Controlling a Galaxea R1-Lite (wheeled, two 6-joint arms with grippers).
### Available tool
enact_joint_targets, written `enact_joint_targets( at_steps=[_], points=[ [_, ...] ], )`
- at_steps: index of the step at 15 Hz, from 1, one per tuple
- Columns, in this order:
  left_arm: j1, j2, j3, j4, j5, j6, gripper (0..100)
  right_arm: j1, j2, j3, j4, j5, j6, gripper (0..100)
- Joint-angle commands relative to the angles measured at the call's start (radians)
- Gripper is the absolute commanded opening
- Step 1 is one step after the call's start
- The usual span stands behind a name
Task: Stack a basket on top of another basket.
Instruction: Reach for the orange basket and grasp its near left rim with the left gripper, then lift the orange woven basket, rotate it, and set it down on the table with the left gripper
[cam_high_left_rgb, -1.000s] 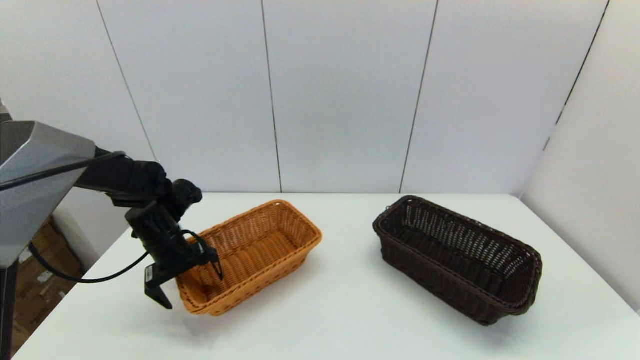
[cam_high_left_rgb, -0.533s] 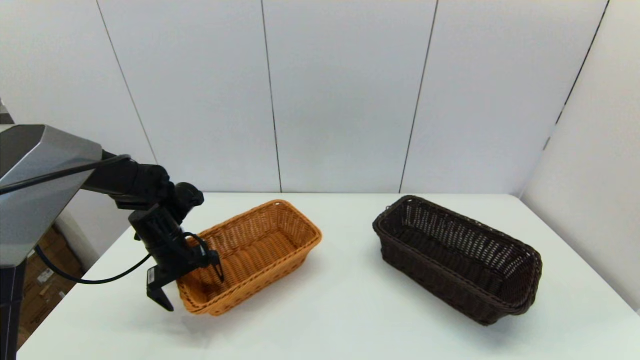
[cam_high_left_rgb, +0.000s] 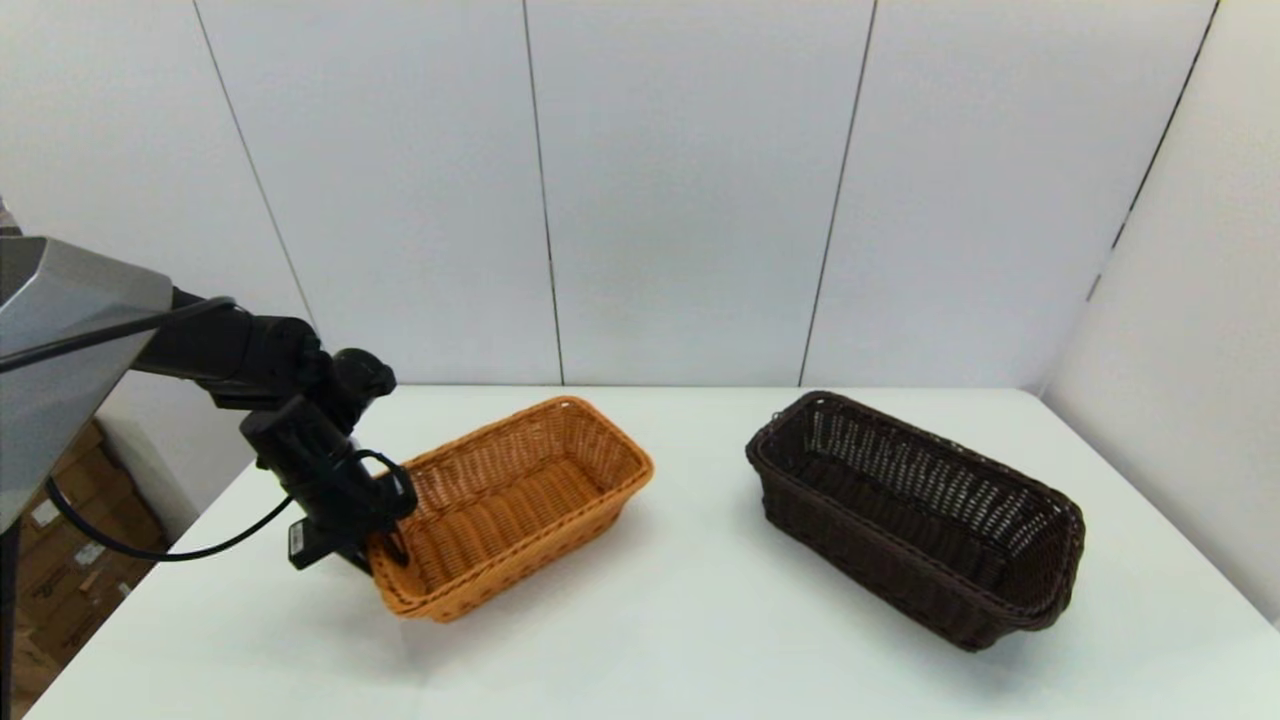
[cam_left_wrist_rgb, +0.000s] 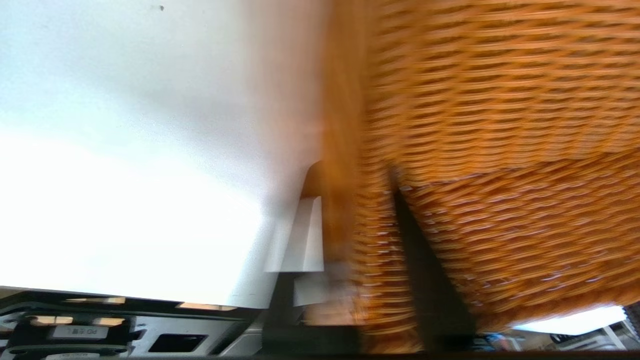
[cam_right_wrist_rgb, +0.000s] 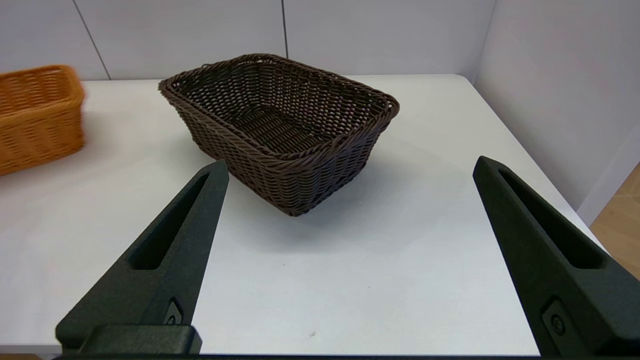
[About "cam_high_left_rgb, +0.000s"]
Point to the plain cardboard box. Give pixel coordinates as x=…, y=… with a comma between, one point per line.
x=88, y=450

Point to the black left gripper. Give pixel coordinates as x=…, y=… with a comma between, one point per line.
x=320, y=465

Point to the cardboard box one white label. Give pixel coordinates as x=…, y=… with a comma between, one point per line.
x=95, y=495

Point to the dark brown wicker basket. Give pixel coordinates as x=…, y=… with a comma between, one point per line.
x=900, y=545

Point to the orange wicker basket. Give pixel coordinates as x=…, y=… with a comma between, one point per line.
x=510, y=510

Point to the low cardboard box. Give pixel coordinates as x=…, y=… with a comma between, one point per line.
x=30, y=670

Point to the dark wall picture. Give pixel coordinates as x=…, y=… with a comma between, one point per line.
x=8, y=222

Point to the cardboard box two white labels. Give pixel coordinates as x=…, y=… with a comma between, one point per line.
x=115, y=585

